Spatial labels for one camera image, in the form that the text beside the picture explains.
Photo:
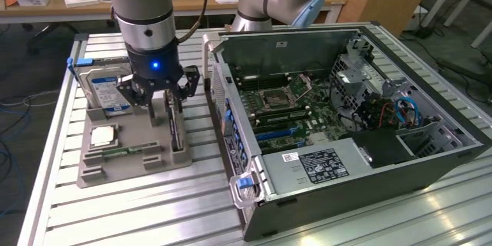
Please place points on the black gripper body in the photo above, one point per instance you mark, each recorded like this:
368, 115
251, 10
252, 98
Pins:
154, 64

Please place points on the green graphics card black fan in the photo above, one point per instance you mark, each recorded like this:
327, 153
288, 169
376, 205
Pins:
175, 130

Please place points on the silver CPU chip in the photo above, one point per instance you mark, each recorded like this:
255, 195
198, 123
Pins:
103, 136

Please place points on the green RAM stick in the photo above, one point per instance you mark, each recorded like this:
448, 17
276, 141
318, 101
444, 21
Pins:
123, 151

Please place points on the CPU socket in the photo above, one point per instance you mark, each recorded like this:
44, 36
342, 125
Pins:
275, 99

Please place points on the black installed RAM stick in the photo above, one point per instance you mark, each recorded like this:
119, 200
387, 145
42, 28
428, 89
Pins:
284, 117

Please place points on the grey plastic parts rack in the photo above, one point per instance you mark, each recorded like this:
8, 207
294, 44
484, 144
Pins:
127, 171

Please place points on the blue expansion slot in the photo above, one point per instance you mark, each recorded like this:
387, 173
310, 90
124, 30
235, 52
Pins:
275, 134

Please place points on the metal socket cover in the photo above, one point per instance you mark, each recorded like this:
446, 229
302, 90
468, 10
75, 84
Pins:
302, 87

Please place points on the black office chair base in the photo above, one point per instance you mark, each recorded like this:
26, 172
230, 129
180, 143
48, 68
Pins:
35, 41

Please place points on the green motherboard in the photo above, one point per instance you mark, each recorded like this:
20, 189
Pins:
319, 105

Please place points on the grey power supply unit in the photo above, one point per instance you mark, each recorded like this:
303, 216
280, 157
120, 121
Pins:
284, 171

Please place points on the silver metal drive cage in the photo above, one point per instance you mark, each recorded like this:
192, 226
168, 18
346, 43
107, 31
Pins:
358, 84

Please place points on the black open PC case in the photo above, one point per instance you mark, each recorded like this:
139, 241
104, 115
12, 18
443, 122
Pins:
346, 200

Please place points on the white floor power box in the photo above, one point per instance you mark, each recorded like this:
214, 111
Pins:
419, 18

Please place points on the silver disk bay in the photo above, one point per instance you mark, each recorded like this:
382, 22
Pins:
434, 136

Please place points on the black stand foot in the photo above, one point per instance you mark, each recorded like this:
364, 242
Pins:
468, 70

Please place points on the hard disk with blue bracket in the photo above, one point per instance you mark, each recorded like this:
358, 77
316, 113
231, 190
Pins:
104, 90

